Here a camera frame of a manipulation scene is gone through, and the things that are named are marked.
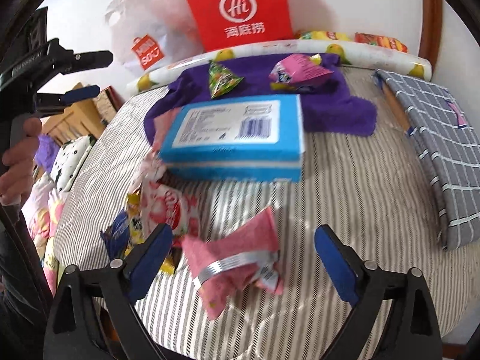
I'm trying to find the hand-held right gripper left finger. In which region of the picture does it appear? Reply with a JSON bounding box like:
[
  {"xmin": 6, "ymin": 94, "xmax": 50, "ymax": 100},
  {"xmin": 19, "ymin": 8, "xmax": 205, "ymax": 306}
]
[{"xmin": 43, "ymin": 224, "xmax": 174, "ymax": 360}]

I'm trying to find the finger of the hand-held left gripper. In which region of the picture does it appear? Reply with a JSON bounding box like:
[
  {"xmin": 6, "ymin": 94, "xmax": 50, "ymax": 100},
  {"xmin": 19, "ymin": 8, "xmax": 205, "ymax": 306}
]
[
  {"xmin": 34, "ymin": 85, "xmax": 101, "ymax": 116},
  {"xmin": 49, "ymin": 38, "xmax": 114, "ymax": 77}
]

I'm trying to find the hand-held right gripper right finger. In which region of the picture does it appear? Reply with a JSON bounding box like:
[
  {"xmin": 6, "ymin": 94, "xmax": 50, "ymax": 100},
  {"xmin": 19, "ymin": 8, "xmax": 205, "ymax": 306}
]
[{"xmin": 314, "ymin": 224, "xmax": 445, "ymax": 360}]

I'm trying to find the blue snack packet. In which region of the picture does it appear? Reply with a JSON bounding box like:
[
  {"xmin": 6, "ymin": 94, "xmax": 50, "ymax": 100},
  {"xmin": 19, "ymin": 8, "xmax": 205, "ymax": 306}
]
[{"xmin": 100, "ymin": 210, "xmax": 133, "ymax": 262}]

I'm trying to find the pink silver-edged snack packet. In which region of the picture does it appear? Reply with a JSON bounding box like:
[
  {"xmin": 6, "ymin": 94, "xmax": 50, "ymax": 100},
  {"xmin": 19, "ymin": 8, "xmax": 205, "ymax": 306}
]
[{"xmin": 181, "ymin": 206, "xmax": 286, "ymax": 321}]

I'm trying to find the person's left forearm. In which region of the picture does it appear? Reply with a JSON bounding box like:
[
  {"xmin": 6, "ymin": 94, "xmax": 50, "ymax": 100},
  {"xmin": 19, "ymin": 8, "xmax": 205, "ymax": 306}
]
[{"xmin": 0, "ymin": 202, "xmax": 55, "ymax": 360}]

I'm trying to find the person's left hand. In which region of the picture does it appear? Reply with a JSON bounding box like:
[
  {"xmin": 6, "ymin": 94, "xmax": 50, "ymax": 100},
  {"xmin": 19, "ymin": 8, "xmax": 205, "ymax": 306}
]
[{"xmin": 0, "ymin": 117, "xmax": 43, "ymax": 206}]

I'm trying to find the wooden cabinet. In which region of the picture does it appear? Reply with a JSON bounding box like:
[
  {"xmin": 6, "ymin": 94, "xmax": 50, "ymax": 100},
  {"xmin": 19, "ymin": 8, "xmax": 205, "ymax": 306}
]
[{"xmin": 43, "ymin": 82, "xmax": 113, "ymax": 147}]

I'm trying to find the red-framed box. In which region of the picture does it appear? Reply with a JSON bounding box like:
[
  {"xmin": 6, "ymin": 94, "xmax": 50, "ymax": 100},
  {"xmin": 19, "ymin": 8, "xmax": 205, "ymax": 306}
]
[{"xmin": 92, "ymin": 86, "xmax": 126, "ymax": 125}]

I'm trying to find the yellow snack packet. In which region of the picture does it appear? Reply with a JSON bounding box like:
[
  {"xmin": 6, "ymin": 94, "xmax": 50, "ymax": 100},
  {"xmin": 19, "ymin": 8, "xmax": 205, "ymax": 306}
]
[{"xmin": 127, "ymin": 191, "xmax": 145, "ymax": 242}]

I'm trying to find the white red strawberry snack packet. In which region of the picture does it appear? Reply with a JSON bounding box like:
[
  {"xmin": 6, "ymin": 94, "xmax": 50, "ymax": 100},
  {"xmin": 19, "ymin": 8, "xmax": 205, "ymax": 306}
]
[{"xmin": 140, "ymin": 180, "xmax": 201, "ymax": 246}]

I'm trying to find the black-dotted white pillow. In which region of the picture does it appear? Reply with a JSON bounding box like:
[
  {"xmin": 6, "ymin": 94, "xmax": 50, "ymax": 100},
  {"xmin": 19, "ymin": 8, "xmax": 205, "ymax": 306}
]
[{"xmin": 50, "ymin": 135, "xmax": 97, "ymax": 193}]

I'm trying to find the light purple cloth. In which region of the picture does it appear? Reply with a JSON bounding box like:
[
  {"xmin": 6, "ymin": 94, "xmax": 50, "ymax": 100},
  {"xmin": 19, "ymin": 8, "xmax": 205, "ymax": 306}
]
[{"xmin": 37, "ymin": 135, "xmax": 61, "ymax": 174}]

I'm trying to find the striped grey quilt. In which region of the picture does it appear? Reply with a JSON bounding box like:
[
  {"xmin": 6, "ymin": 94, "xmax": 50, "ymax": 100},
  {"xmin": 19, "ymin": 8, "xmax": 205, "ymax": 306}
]
[{"xmin": 49, "ymin": 64, "xmax": 480, "ymax": 360}]

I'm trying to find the white plastic shopping bag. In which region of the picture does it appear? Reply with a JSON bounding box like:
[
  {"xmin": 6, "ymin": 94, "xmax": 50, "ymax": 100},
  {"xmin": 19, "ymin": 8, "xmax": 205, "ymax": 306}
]
[{"xmin": 104, "ymin": 0, "xmax": 205, "ymax": 77}]

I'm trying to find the pale pink snack packet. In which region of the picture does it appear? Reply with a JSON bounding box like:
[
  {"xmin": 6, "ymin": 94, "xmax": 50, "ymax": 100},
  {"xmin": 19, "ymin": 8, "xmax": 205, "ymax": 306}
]
[{"xmin": 139, "ymin": 150, "xmax": 168, "ymax": 185}]

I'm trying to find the floral pink blanket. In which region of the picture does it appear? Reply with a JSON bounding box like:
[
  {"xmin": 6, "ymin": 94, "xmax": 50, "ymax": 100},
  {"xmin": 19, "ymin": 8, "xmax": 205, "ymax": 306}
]
[{"xmin": 22, "ymin": 172, "xmax": 70, "ymax": 282}]

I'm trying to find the green triangular snack packet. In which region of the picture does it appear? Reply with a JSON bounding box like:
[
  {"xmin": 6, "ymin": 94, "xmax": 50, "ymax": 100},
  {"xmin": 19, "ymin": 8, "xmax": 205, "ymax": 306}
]
[{"xmin": 208, "ymin": 60, "xmax": 244, "ymax": 99}]

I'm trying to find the blue cardboard box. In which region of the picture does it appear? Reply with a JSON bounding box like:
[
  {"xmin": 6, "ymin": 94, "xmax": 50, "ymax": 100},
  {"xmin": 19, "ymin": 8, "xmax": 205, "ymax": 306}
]
[{"xmin": 157, "ymin": 94, "xmax": 306, "ymax": 184}]

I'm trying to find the purple towel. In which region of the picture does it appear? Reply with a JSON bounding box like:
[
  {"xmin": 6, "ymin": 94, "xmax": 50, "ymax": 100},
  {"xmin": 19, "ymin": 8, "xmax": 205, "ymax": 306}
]
[{"xmin": 143, "ymin": 52, "xmax": 377, "ymax": 139}]

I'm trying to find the red paper bag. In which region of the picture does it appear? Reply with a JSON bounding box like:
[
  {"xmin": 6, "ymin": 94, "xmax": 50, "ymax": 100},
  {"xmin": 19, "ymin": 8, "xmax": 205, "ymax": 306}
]
[{"xmin": 179, "ymin": 0, "xmax": 295, "ymax": 51}]

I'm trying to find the grey checked folded cloth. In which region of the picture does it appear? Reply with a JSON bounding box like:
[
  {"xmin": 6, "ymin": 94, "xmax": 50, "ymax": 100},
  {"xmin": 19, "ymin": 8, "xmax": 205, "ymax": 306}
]
[{"xmin": 375, "ymin": 69, "xmax": 480, "ymax": 252}]

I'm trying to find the bright pink snack packet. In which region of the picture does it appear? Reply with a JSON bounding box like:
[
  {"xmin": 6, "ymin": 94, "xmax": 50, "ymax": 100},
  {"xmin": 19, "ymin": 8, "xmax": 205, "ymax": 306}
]
[{"xmin": 269, "ymin": 53, "xmax": 332, "ymax": 94}]

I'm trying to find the fruit-print rolled mat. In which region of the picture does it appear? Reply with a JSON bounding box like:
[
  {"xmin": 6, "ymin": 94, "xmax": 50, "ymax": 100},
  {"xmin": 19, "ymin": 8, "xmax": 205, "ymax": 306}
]
[{"xmin": 127, "ymin": 39, "xmax": 434, "ymax": 92}]

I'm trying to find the orange chip bag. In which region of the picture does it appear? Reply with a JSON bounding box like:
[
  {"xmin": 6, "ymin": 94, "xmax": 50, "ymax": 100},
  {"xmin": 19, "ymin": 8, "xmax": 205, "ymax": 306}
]
[{"xmin": 354, "ymin": 32, "xmax": 409, "ymax": 54}]

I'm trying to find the yellow chip bag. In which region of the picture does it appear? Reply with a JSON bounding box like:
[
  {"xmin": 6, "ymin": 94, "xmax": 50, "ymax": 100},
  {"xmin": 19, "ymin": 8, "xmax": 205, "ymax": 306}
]
[{"xmin": 294, "ymin": 30, "xmax": 355, "ymax": 43}]

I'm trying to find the wooden headboard frame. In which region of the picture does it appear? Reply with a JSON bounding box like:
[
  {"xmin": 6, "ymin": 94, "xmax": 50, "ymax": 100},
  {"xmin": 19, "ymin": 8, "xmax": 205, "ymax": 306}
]
[{"xmin": 420, "ymin": 0, "xmax": 444, "ymax": 82}]

